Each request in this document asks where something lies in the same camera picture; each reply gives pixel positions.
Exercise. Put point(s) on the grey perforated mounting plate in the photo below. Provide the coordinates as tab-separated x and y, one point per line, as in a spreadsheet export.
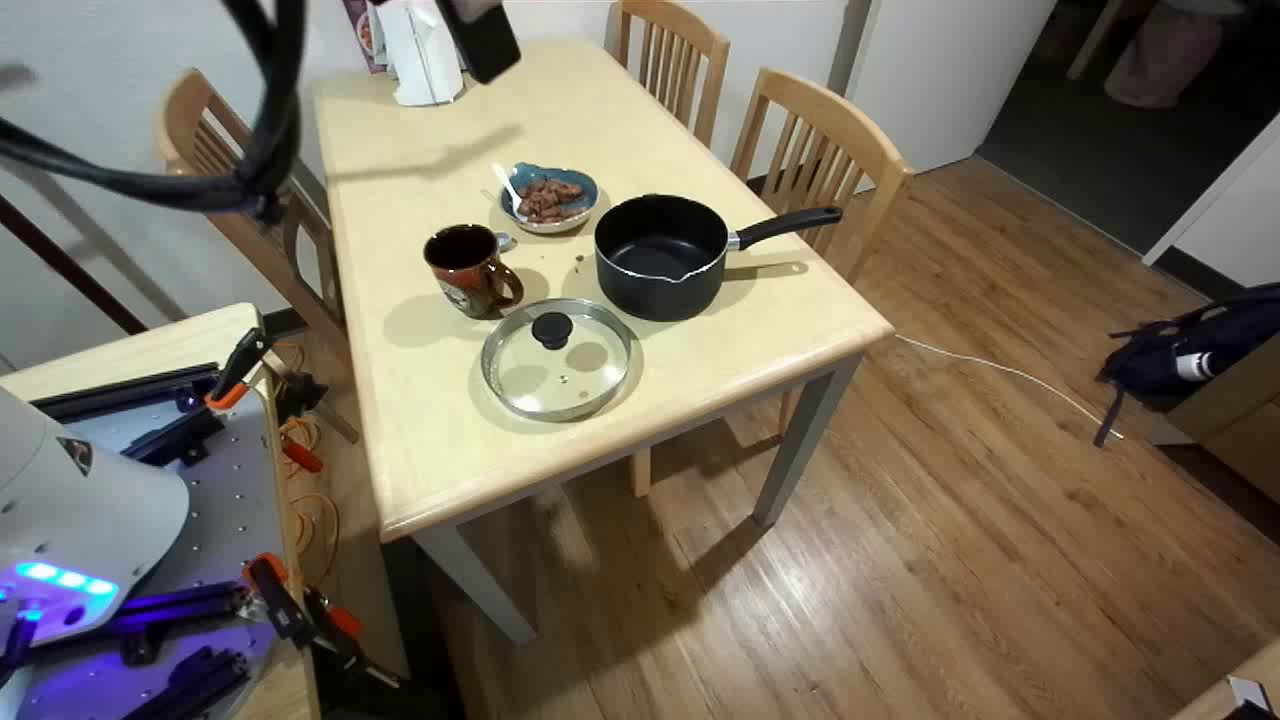
223	515

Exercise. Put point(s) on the purple printed package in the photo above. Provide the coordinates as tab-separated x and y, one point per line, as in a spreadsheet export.
360	24

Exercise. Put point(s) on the brown glazed mug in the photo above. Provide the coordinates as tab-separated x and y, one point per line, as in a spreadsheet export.
465	266

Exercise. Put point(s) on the pink bin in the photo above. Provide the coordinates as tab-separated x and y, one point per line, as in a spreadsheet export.
1175	54

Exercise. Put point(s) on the blue bowl with brown cereal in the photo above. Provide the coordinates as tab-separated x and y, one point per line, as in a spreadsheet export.
554	201

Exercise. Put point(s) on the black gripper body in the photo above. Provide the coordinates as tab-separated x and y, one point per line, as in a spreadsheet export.
480	33

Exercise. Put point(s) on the black metal bar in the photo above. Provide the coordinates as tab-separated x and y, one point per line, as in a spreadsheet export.
124	395

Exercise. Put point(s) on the light wooden robot stand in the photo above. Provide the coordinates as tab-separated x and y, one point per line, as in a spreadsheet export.
134	348

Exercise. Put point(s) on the glass pot lid black knob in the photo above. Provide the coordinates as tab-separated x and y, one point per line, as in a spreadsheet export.
587	383

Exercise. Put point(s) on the light wooden slat-back chair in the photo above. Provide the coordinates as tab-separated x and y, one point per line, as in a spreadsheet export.
674	54
816	151
203	125

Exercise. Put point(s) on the black metal bracket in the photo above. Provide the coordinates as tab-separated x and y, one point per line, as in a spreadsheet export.
203	681
172	615
172	439

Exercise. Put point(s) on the wooden furniture corner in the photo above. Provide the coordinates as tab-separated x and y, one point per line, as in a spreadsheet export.
1241	697

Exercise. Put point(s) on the orange black bar clamp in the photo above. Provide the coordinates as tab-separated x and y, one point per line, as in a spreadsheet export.
285	603
240	366

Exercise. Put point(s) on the white plastic spoon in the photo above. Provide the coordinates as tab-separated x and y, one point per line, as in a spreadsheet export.
510	185

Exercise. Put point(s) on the grey table leg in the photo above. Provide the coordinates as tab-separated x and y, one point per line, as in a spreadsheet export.
800	432
473	580

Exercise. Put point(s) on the dark backpack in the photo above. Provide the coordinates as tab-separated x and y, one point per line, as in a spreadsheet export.
1187	348

